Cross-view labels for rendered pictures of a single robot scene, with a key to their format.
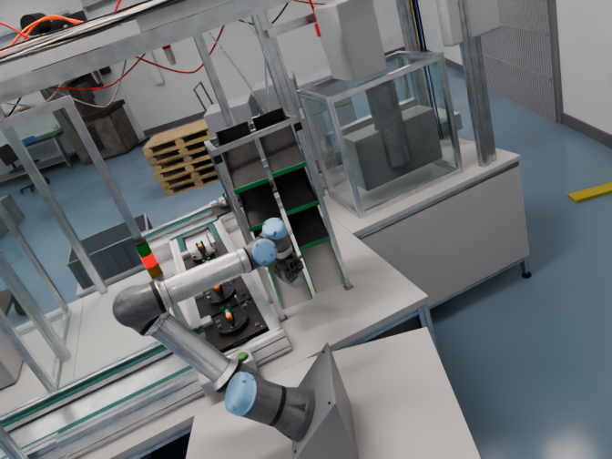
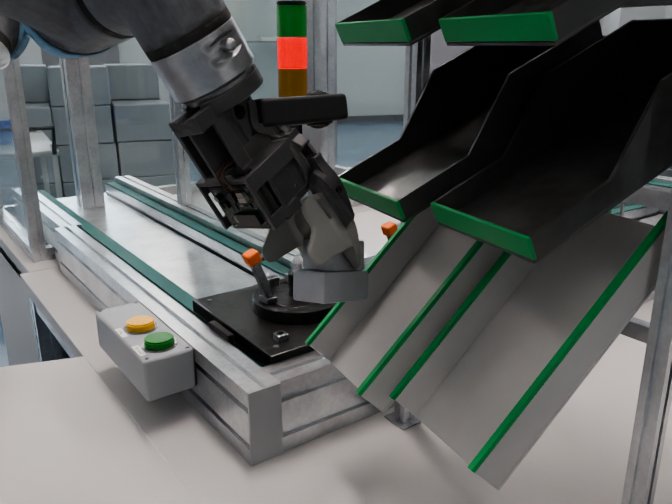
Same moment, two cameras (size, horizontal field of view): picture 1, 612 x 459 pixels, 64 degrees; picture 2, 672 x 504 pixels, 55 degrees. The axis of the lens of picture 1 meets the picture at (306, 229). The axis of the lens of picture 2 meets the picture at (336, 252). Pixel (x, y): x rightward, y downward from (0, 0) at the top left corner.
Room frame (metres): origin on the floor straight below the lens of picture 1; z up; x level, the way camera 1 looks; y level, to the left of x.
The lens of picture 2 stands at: (1.37, -0.45, 1.35)
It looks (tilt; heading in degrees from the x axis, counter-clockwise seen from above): 18 degrees down; 66
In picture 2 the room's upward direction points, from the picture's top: straight up
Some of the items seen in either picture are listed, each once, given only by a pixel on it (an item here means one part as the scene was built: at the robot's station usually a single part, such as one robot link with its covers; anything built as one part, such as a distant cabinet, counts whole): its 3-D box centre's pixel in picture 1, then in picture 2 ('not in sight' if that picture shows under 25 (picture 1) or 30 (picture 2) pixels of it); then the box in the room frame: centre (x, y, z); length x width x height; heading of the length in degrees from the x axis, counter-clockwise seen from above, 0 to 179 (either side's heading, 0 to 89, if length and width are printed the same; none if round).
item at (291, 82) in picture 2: (154, 270); (292, 83); (1.77, 0.62, 1.29); 0.05 x 0.05 x 0.05
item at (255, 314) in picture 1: (234, 326); (298, 311); (1.69, 0.41, 0.96); 0.24 x 0.24 x 0.02; 12
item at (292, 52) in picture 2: (148, 260); (292, 53); (1.77, 0.62, 1.34); 0.05 x 0.05 x 0.05
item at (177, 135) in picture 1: (192, 155); not in sight; (7.04, 1.19, 0.38); 1.08 x 0.74 x 0.76; 84
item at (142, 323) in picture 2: not in sight; (140, 326); (1.46, 0.45, 0.96); 0.04 x 0.04 x 0.02
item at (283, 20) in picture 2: (143, 249); (291, 21); (1.77, 0.62, 1.39); 0.05 x 0.05 x 0.05
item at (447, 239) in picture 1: (421, 236); not in sight; (2.76, -0.70, 0.43); 1.11 x 0.68 x 0.86; 102
